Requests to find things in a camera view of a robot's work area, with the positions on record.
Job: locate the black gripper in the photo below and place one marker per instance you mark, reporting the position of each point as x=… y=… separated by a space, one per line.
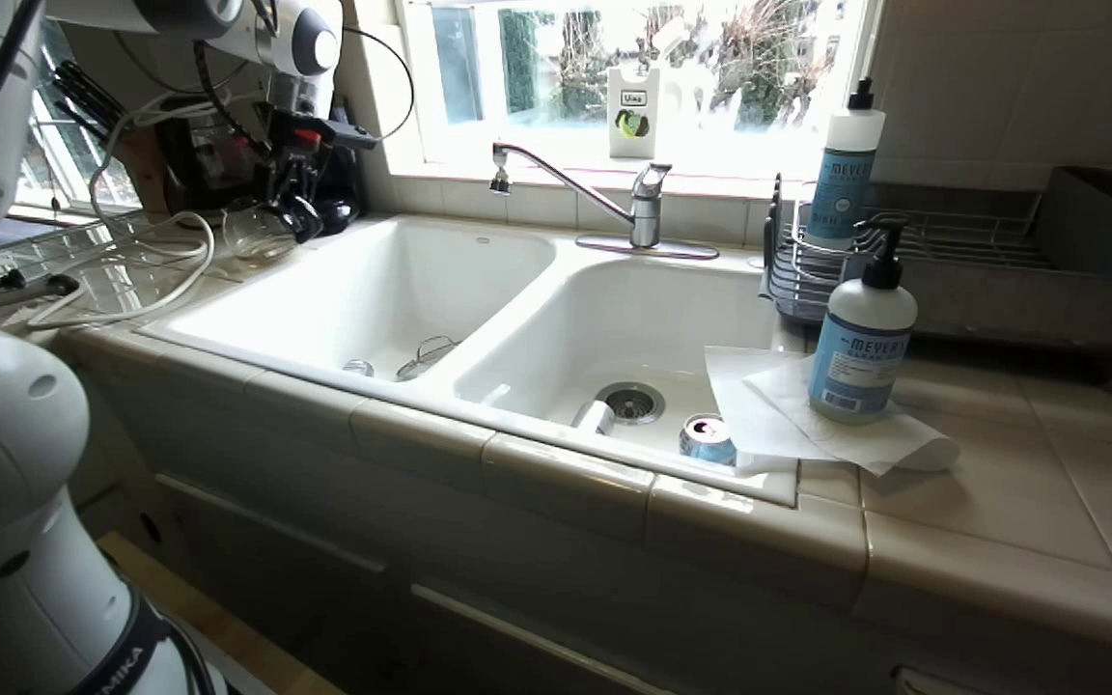
x=319 y=141

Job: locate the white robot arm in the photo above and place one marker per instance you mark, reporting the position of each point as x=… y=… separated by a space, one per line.
x=2 y=516

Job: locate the white double sink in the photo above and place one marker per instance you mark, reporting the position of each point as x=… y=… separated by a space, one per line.
x=363 y=282

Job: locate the wooden knife block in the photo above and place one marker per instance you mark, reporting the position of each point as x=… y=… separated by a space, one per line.
x=145 y=168

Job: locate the large kitchen window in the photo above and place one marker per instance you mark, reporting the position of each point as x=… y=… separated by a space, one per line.
x=530 y=63

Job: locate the window with blinds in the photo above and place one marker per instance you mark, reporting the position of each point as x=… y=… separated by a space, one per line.
x=65 y=168

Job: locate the white card green print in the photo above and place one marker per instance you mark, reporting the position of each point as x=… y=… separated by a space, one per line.
x=633 y=120

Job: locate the chrome faucet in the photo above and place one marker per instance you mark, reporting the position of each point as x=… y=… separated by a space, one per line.
x=642 y=207

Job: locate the small white cup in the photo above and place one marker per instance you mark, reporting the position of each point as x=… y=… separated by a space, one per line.
x=594 y=416

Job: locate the metal drain strainer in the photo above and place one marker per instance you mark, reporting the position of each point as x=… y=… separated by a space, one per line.
x=630 y=400

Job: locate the grey cabinet front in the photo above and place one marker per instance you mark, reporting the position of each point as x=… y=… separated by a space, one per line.
x=452 y=555

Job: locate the small blue can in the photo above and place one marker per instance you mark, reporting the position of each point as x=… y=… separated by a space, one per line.
x=709 y=440

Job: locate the white paper towel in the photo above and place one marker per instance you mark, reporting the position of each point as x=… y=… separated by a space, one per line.
x=760 y=409

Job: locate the tall soap bottle blue label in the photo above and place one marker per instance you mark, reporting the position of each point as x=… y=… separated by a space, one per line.
x=843 y=180

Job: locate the short pump soap bottle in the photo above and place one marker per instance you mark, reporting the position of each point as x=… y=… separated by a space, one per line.
x=859 y=347

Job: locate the grey dish rack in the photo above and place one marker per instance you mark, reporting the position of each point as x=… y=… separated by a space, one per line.
x=1072 y=282

